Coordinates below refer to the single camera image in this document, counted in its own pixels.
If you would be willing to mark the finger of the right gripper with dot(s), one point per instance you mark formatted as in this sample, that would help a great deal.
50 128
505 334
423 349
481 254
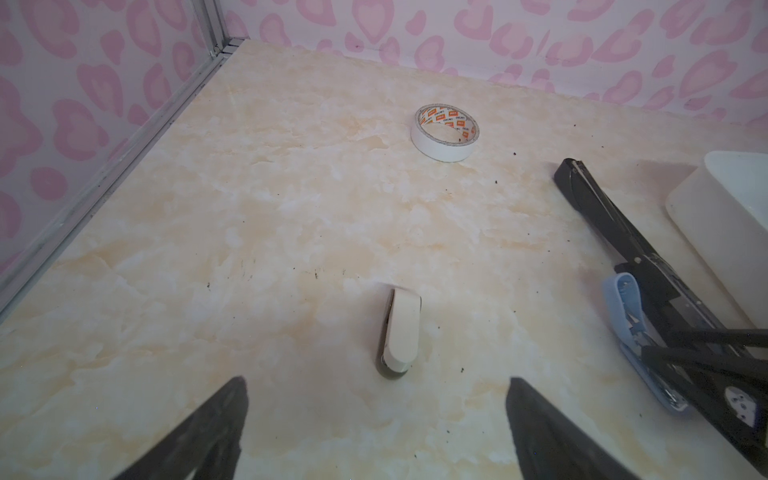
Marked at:
740 337
730 392

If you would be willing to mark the black stapler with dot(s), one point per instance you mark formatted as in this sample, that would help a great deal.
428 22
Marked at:
666 299

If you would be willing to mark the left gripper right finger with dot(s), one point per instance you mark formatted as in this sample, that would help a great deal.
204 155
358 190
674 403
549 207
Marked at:
550 446

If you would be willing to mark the light blue mini stapler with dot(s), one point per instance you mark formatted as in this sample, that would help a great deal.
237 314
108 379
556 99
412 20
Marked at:
622 297

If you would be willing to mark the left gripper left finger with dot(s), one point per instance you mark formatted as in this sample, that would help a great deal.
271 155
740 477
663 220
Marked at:
206 445

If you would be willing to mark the white mini stapler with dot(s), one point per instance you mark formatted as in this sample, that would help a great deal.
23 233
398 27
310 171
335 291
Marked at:
399 339

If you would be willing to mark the white plastic tray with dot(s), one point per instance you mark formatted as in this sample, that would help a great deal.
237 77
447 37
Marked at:
721 209

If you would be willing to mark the white tape roll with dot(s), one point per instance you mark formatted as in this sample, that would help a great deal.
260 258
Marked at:
444 133

